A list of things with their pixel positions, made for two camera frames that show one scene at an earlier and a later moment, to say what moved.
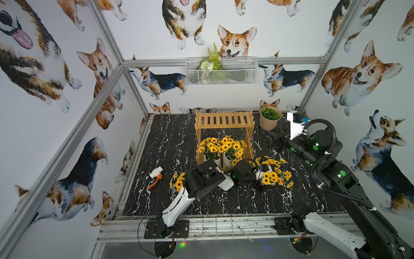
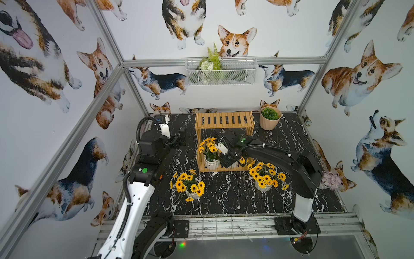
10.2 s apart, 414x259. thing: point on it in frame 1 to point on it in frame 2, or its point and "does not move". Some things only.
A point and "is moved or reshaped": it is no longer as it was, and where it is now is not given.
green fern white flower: x=212 y=61 does not move
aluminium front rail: x=212 y=227 does not move
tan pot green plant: x=269 y=116 does not move
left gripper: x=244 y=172 to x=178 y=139
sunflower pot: x=269 y=173 is moved or reshaped
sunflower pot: x=211 y=148 does not move
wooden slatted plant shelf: x=223 y=120 does not move
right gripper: x=285 y=139 to x=223 y=163
